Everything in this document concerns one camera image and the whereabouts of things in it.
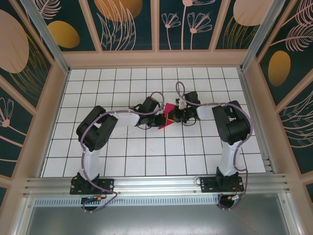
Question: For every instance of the aluminium frame post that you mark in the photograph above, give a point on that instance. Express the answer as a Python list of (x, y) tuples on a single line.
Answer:
[(260, 31), (46, 31)]

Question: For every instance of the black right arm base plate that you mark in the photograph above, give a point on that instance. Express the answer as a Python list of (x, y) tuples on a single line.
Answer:
[(207, 184)]

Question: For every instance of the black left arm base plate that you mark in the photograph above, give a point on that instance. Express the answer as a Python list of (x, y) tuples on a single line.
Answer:
[(107, 186)]

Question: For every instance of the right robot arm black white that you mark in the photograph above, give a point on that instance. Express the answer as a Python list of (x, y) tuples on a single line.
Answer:
[(234, 124)]

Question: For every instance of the grey metal sheet panel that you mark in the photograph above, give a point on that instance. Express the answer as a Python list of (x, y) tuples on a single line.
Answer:
[(156, 220)]

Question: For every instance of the long aluminium mounting rail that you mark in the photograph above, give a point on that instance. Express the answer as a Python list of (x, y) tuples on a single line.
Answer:
[(156, 184)]

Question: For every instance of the black controller board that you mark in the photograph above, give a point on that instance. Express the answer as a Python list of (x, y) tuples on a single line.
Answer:
[(88, 199)]

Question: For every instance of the aluminium side rail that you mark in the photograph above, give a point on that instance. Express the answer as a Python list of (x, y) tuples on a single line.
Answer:
[(258, 122)]

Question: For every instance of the magenta cloth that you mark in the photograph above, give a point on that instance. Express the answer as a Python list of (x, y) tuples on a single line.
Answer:
[(170, 109)]

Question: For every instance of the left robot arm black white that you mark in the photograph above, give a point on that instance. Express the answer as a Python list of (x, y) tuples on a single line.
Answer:
[(97, 129)]

